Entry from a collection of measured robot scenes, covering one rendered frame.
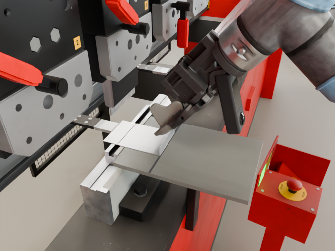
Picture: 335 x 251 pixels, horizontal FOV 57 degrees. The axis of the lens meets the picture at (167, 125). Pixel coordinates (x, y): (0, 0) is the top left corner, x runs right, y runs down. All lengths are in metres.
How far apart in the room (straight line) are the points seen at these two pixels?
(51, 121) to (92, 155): 1.85
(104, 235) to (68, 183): 1.43
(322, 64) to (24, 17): 0.37
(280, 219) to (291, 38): 0.58
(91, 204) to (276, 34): 0.45
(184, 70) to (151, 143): 0.20
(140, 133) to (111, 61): 0.24
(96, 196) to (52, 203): 1.36
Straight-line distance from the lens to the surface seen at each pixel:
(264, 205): 0.91
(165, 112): 0.56
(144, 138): 0.66
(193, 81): 0.51
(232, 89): 0.52
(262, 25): 0.46
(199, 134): 0.68
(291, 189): 0.89
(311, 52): 0.47
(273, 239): 1.11
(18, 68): 0.29
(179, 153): 0.63
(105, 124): 0.71
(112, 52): 0.48
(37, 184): 2.13
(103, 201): 0.62
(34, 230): 1.88
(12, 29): 0.34
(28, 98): 0.36
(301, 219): 0.91
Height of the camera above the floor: 1.40
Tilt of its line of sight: 35 degrees down
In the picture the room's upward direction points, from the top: straight up
